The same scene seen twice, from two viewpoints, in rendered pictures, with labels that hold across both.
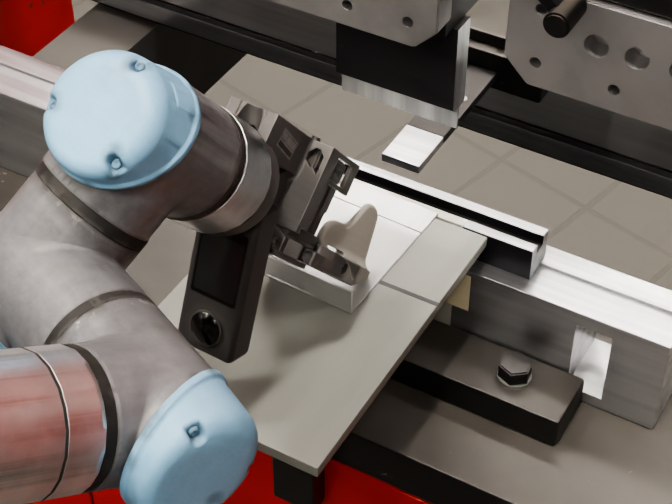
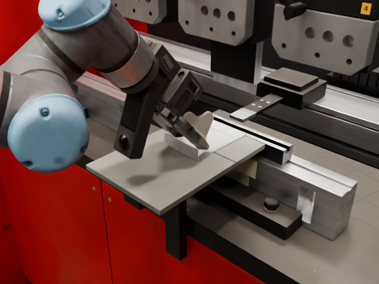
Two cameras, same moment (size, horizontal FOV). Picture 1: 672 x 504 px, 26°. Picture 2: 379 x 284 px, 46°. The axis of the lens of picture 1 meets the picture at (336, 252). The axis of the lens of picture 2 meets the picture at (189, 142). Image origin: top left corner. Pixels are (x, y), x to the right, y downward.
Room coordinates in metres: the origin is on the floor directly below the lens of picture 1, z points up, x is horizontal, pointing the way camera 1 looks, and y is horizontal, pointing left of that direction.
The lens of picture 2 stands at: (0.13, -0.14, 1.40)
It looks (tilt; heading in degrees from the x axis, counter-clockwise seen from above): 30 degrees down; 13
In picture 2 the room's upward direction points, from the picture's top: straight up
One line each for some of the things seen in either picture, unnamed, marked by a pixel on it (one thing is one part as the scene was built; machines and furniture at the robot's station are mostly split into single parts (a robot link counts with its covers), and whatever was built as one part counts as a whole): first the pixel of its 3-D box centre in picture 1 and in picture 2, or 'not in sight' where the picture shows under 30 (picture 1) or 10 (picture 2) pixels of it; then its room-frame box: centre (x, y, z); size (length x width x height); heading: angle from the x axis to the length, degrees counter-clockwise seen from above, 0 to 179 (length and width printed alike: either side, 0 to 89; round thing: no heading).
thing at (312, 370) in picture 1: (302, 304); (179, 156); (0.77, 0.03, 1.00); 0.26 x 0.18 x 0.01; 150
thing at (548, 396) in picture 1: (401, 344); (227, 192); (0.83, -0.05, 0.89); 0.30 x 0.05 x 0.03; 60
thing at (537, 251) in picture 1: (425, 212); (242, 136); (0.88, -0.07, 0.99); 0.20 x 0.03 x 0.03; 60
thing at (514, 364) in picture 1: (515, 369); (271, 204); (0.78, -0.14, 0.91); 0.03 x 0.03 x 0.02
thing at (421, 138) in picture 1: (469, 73); (273, 95); (1.04, -0.12, 1.01); 0.26 x 0.12 x 0.05; 150
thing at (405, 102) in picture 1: (400, 57); (235, 62); (0.90, -0.05, 1.13); 0.10 x 0.02 x 0.10; 60
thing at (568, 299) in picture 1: (451, 279); (252, 169); (0.87, -0.10, 0.92); 0.39 x 0.06 x 0.10; 60
